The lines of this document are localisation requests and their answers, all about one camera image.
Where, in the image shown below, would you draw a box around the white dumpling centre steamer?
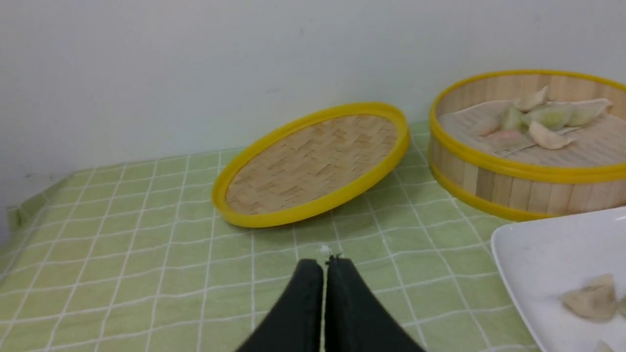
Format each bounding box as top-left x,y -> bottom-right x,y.
528,120 -> 575,150

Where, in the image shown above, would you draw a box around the green dumpling on plate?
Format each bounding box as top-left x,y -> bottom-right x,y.
560,273 -> 617,322

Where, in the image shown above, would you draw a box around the large green dumpling centre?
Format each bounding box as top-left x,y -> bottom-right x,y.
521,103 -> 574,131

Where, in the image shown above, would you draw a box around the green checkered tablecloth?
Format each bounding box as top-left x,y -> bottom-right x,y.
0,123 -> 537,352

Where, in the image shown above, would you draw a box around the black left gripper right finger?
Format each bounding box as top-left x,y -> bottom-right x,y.
324,255 -> 424,352

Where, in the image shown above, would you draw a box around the pale dumpling top steamer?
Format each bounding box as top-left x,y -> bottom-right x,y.
512,86 -> 549,113

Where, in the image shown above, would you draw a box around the white square plate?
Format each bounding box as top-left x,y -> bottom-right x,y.
492,207 -> 626,352

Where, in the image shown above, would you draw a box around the bamboo steamer basket yellow rim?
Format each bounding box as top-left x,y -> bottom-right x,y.
428,69 -> 626,222

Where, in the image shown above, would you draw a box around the large pale dumpling right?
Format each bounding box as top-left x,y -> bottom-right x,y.
565,98 -> 613,128

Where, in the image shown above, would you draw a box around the bamboo steamer lid yellow rim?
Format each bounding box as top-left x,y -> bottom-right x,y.
211,102 -> 410,229

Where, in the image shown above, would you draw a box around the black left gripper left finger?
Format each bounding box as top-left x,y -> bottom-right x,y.
237,259 -> 324,352

